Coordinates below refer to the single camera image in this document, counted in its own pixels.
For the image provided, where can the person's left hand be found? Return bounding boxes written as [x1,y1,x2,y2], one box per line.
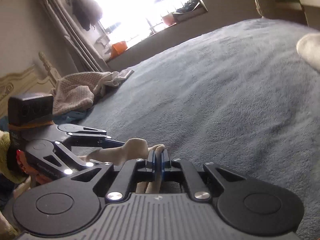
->
[15,149,54,185]

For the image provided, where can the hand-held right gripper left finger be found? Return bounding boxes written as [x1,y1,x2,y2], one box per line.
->
[71,149,156,203]

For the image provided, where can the cream carved headboard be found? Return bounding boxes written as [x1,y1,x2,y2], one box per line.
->
[0,51,62,117]

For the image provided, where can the white fluffy towel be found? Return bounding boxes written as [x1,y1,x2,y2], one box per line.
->
[296,33,320,72]

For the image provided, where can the white crumpled cloth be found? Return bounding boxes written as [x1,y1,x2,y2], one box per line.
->
[94,69,135,97]

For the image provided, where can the beige zip jacket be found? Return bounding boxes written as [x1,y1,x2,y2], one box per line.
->
[81,137,167,195]

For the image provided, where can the dark cloth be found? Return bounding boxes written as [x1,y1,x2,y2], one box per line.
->
[71,0,103,32]

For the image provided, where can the cardboard box of dark clothes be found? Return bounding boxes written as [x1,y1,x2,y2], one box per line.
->
[172,0,208,22]

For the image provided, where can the cream carved bedpost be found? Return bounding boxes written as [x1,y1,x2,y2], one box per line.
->
[254,0,265,18]

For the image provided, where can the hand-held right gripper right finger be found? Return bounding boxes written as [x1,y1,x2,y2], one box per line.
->
[161,149,247,202]

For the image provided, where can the wooden desk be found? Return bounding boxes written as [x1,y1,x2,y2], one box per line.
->
[275,0,320,28]

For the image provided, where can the orange bag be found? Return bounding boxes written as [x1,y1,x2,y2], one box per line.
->
[110,41,128,58]

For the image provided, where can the pink pot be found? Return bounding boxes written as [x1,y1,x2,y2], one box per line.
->
[161,14,177,27]

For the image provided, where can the pink white knitted sweater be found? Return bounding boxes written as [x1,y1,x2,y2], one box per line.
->
[52,71,113,115]

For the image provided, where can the blue garment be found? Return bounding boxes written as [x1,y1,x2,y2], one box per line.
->
[52,109,88,122]

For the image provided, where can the grey curtain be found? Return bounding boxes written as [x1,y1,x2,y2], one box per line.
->
[34,0,110,73]

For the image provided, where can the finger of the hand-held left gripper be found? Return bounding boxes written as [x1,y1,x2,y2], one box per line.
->
[67,126,126,149]
[49,141,113,177]

